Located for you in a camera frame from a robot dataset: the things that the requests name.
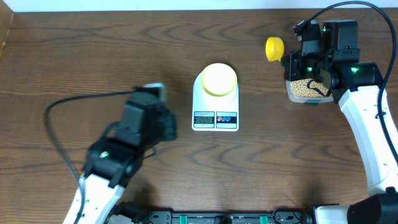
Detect yellow measuring scoop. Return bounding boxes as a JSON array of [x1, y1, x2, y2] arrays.
[[265, 37, 284, 62]]

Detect yellow bowl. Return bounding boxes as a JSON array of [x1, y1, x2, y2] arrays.
[[200, 63, 238, 96]]

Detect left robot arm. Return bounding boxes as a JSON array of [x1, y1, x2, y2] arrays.
[[64, 88, 177, 223]]

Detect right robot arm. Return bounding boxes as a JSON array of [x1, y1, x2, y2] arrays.
[[280, 20, 397, 223]]

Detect white digital kitchen scale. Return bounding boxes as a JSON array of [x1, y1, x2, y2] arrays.
[[192, 72, 239, 132]]

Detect soybeans in container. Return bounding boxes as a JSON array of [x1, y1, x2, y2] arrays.
[[290, 78, 330, 98]]

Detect clear plastic container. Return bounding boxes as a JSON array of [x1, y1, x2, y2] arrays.
[[285, 78, 333, 103]]

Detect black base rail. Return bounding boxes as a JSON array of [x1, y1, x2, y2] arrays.
[[108, 202, 349, 224]]

